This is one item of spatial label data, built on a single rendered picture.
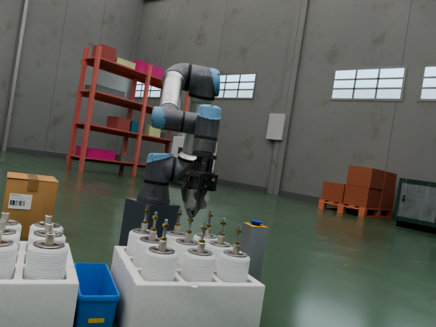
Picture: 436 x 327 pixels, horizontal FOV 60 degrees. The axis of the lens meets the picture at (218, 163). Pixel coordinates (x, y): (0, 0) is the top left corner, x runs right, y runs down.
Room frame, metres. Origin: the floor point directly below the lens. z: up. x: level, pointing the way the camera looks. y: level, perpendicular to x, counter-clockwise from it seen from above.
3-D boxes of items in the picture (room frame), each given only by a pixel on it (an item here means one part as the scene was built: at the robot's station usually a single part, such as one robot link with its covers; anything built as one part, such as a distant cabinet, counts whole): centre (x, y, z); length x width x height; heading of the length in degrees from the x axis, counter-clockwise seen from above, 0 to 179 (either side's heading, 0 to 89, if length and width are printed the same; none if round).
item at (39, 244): (0.96, 0.39, 0.25); 0.08 x 0.08 x 0.01
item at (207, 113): (1.22, 0.05, 0.65); 0.09 x 0.08 x 0.11; 9
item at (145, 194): (1.75, 0.27, 0.35); 0.15 x 0.15 x 0.10
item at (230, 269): (1.17, -0.10, 0.16); 0.10 x 0.10 x 0.18
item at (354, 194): (6.97, -2.64, 0.41); 1.34 x 0.96 x 0.83; 141
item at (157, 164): (1.75, 0.26, 0.47); 0.13 x 0.12 x 0.14; 99
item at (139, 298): (1.23, 0.06, 0.09); 0.39 x 0.39 x 0.18; 24
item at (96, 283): (1.15, 0.32, 0.06); 0.30 x 0.11 x 0.12; 24
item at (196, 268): (1.12, 0.01, 0.16); 0.10 x 0.10 x 0.18
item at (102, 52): (7.89, 1.82, 1.18); 2.52 x 0.67 x 2.36; 137
